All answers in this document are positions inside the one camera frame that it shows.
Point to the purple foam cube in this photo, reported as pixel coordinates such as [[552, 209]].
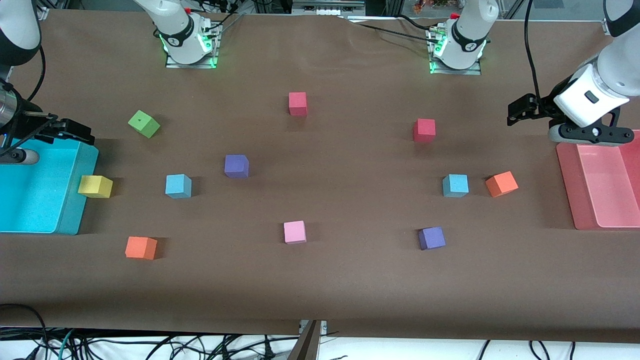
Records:
[[236, 166], [431, 238]]

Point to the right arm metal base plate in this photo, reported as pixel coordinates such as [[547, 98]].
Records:
[[192, 65]]

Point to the aluminium corner bracket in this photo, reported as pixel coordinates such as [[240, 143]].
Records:
[[40, 13]]

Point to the dark metal post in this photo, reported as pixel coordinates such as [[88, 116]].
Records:
[[306, 345]]

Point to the brown table cover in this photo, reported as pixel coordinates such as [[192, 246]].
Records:
[[350, 285]]

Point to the cyan plastic bin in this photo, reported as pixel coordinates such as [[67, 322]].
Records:
[[35, 200]]

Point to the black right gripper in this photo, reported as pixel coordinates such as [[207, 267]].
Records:
[[31, 126]]

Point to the orange foam cube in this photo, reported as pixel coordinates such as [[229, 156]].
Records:
[[140, 248], [501, 184]]

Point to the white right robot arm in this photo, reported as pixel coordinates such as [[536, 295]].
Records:
[[15, 25]]

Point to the pink foam cube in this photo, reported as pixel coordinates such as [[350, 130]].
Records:
[[295, 232]]

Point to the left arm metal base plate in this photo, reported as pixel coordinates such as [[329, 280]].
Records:
[[455, 72]]

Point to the silver metal bracket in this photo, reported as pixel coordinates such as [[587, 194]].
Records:
[[324, 326]]

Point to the pink plastic bin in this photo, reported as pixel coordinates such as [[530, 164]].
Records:
[[605, 190]]

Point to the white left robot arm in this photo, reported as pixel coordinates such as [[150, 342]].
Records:
[[620, 70]]

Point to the red foam cube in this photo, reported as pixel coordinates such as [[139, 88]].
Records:
[[424, 130], [298, 103]]

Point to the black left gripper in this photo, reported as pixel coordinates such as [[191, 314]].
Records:
[[544, 106]]

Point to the blue foam cube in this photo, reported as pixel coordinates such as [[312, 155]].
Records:
[[455, 185], [178, 186]]

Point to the green foam cube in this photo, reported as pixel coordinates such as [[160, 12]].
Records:
[[144, 125]]

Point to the yellow foam cube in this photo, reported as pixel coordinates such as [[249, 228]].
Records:
[[95, 186]]

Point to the aluminium frame bar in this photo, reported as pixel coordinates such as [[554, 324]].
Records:
[[325, 10]]

